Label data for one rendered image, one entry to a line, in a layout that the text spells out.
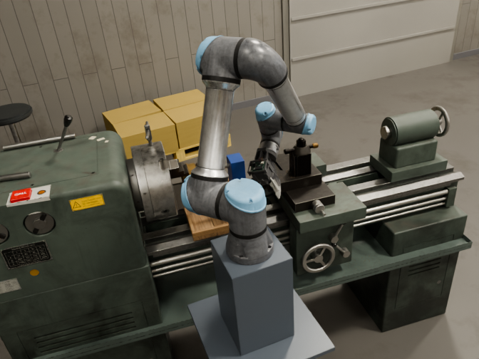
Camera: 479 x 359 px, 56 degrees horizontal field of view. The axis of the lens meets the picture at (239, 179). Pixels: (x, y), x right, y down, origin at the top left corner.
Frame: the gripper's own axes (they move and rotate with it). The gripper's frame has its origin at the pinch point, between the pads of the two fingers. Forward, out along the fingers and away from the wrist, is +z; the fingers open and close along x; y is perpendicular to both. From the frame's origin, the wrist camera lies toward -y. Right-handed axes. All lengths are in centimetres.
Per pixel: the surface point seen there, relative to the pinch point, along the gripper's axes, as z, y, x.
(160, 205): -0.4, 4.0, -41.3
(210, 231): -1.6, -17.6, -30.6
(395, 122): -66, -36, 39
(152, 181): -4.7, 13.2, -40.5
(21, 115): -132, -20, -254
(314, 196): -23.0, -29.0, 7.7
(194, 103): -223, -114, -169
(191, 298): 15, -45, -51
